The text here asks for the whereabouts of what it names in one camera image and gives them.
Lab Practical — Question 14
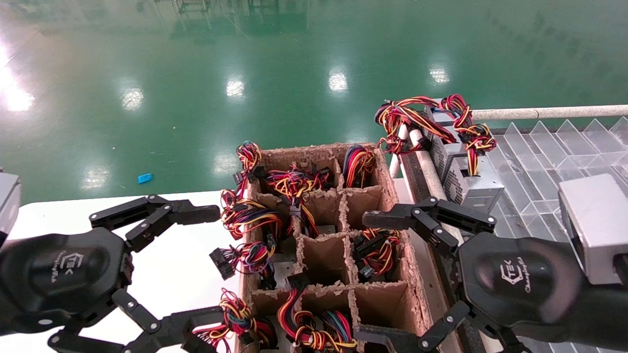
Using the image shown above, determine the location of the long white rail pipe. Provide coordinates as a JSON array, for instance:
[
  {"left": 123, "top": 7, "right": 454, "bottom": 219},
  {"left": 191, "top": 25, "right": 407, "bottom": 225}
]
[{"left": 409, "top": 127, "right": 464, "bottom": 246}]

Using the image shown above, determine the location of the power supply with colourful cables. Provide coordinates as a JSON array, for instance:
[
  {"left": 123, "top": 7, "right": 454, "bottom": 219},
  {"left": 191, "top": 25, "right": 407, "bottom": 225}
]
[
  {"left": 209, "top": 241, "right": 276, "bottom": 290},
  {"left": 265, "top": 164, "right": 337, "bottom": 238},
  {"left": 277, "top": 288, "right": 359, "bottom": 353},
  {"left": 192, "top": 288, "right": 278, "bottom": 353},
  {"left": 220, "top": 189, "right": 285, "bottom": 241},
  {"left": 342, "top": 144, "right": 376, "bottom": 189},
  {"left": 232, "top": 141, "right": 268, "bottom": 197}
]

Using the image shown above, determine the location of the grey power supply with cables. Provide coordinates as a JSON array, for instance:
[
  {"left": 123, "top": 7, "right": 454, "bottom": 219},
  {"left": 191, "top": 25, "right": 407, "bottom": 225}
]
[
  {"left": 434, "top": 94, "right": 506, "bottom": 212},
  {"left": 375, "top": 96, "right": 464, "bottom": 155},
  {"left": 352, "top": 227, "right": 402, "bottom": 282}
]

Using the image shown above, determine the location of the brown cardboard divider box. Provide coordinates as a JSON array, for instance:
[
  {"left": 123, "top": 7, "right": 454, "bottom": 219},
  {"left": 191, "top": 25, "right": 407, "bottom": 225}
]
[{"left": 237, "top": 142, "right": 442, "bottom": 353}]

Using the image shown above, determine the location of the white horizontal rail pipe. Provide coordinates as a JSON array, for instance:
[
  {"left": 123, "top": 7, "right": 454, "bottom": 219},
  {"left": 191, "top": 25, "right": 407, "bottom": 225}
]
[{"left": 471, "top": 104, "right": 628, "bottom": 121}]

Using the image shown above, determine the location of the black frame strip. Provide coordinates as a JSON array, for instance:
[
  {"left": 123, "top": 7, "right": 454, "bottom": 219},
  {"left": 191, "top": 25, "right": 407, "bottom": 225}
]
[{"left": 400, "top": 150, "right": 479, "bottom": 353}]

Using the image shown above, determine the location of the transparent ridged rack surface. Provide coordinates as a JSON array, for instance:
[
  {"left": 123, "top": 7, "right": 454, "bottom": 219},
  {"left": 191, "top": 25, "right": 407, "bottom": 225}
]
[{"left": 478, "top": 117, "right": 628, "bottom": 353}]

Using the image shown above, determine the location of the short white rail pipe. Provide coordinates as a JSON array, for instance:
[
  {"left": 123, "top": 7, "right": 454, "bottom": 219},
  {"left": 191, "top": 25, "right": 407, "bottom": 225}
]
[{"left": 389, "top": 124, "right": 409, "bottom": 179}]

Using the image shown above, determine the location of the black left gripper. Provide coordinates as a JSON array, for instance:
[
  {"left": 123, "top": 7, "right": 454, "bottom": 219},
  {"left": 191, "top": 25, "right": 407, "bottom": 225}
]
[{"left": 0, "top": 195, "right": 226, "bottom": 353}]

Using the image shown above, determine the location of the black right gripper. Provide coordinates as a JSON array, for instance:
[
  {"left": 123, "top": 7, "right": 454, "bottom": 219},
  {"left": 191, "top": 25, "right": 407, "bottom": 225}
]
[{"left": 354, "top": 196, "right": 589, "bottom": 353}]

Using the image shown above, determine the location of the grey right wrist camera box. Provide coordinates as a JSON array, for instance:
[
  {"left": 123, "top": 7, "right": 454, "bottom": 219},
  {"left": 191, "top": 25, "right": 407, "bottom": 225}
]
[{"left": 558, "top": 173, "right": 628, "bottom": 286}]

